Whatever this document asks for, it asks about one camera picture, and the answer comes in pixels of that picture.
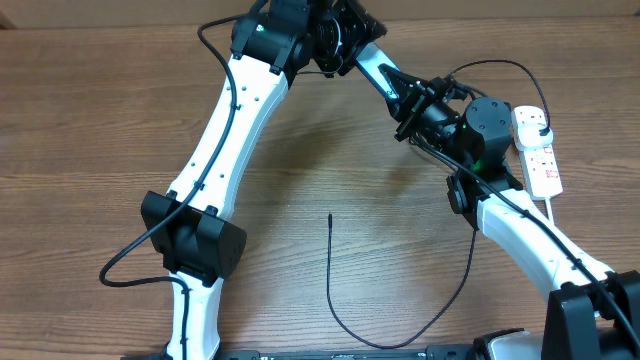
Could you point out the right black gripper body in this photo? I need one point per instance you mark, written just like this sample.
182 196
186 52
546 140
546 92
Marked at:
430 118

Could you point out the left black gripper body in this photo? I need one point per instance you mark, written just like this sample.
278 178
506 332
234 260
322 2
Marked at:
333 46

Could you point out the blue screen smartphone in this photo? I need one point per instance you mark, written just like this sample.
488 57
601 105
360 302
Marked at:
379 70

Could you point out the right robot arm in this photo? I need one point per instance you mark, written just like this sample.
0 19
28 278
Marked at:
592 312

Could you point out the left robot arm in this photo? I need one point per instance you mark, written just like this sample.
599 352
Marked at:
190 224

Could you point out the white charger plug adapter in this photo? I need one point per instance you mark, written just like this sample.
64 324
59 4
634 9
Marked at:
530 136

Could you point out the white power strip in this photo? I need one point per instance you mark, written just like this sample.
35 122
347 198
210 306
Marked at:
540 168

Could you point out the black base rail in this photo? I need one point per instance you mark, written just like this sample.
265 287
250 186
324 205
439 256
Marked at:
432 352

